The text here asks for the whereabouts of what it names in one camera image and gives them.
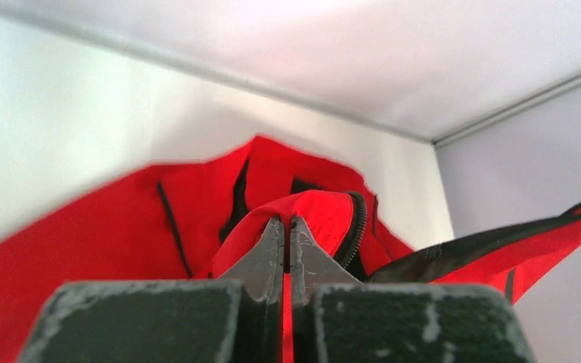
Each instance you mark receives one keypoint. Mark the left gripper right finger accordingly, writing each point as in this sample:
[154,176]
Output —
[337,318]

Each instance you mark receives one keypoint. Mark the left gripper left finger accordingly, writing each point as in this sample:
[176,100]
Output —
[234,318]

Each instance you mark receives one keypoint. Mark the red jacket black lining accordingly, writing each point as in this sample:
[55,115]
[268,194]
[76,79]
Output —
[196,220]

